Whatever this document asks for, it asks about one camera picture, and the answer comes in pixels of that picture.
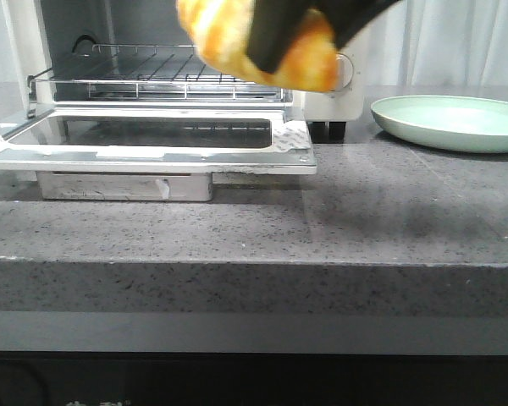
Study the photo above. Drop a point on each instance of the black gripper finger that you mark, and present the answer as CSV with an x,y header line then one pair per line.
x,y
274,25
348,17

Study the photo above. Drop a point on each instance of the yellow croissant bread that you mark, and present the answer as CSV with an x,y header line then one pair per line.
x,y
220,30

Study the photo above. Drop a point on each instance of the glass oven door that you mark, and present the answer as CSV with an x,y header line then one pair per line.
x,y
124,152

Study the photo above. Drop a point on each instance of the white Toshiba toaster oven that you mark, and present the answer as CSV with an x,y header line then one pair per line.
x,y
43,32

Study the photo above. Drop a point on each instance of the lower timer knob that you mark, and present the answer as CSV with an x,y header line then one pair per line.
x,y
345,72

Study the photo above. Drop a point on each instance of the mint green plate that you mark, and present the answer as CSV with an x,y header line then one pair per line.
x,y
451,123

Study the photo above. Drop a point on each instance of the metal wire oven rack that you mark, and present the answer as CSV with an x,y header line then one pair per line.
x,y
145,73

